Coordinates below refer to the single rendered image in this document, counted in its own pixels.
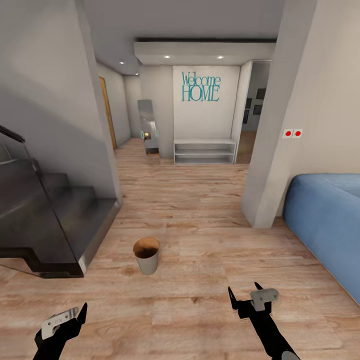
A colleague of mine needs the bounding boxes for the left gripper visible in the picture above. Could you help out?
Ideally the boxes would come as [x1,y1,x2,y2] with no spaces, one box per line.
[33,302,88,360]

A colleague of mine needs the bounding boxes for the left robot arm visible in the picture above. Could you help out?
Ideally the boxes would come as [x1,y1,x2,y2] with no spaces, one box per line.
[33,302,88,360]

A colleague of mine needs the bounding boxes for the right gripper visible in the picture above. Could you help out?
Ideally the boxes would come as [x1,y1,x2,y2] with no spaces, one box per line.
[228,282,276,335]

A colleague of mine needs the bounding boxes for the trash can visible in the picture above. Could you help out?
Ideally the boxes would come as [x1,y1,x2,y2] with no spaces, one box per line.
[132,236,160,276]

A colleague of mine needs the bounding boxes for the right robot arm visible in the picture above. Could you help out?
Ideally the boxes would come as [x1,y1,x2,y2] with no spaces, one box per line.
[228,282,301,360]

